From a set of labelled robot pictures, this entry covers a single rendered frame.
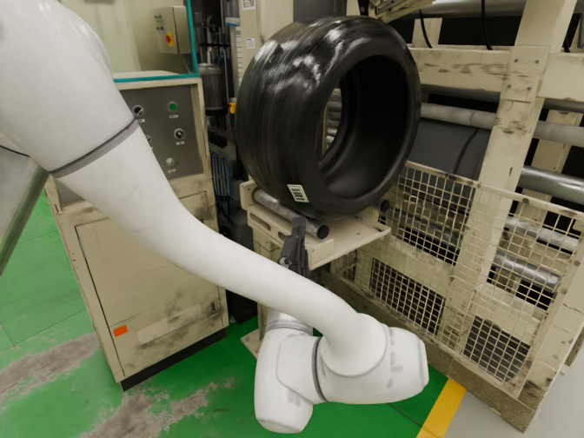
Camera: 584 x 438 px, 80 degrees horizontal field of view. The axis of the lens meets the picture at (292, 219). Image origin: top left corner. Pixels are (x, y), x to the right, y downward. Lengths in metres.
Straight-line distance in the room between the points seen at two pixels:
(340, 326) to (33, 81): 0.42
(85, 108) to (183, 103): 1.05
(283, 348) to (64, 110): 0.46
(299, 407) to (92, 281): 1.04
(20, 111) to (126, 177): 0.10
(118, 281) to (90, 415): 0.63
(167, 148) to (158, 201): 1.00
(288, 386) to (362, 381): 0.13
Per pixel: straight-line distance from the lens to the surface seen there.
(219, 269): 0.44
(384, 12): 1.37
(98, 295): 1.51
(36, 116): 0.37
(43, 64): 0.37
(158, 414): 1.76
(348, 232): 1.21
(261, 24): 1.20
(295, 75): 0.85
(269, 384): 0.62
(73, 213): 1.35
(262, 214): 1.19
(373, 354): 0.54
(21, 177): 0.57
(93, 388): 1.95
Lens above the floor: 1.41
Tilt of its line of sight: 28 degrees down
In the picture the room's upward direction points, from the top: straight up
